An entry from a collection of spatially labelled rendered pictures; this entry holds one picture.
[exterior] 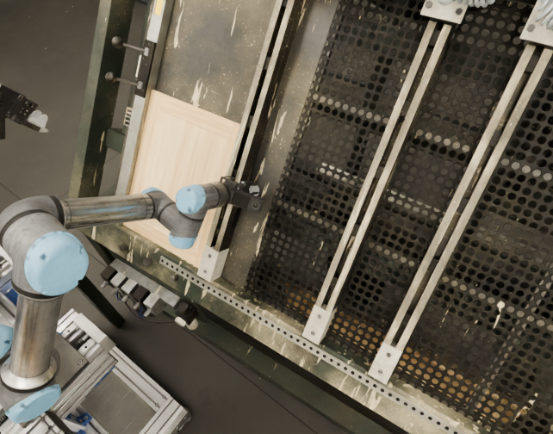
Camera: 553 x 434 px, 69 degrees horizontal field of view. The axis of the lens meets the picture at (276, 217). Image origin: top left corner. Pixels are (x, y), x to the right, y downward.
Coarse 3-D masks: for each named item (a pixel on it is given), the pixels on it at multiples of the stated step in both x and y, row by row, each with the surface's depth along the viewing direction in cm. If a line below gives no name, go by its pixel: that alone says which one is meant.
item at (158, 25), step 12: (156, 0) 141; (168, 0) 141; (168, 12) 143; (156, 24) 143; (168, 24) 145; (156, 36) 144; (156, 48) 145; (156, 60) 147; (156, 72) 150; (144, 108) 152; (132, 120) 155; (144, 120) 154; (132, 132) 156; (132, 144) 157; (132, 156) 158; (132, 168) 160; (120, 180) 162; (132, 180) 162; (120, 192) 163
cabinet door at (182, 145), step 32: (160, 96) 150; (160, 128) 152; (192, 128) 146; (224, 128) 140; (160, 160) 155; (192, 160) 148; (224, 160) 142; (128, 224) 167; (160, 224) 160; (192, 256) 155
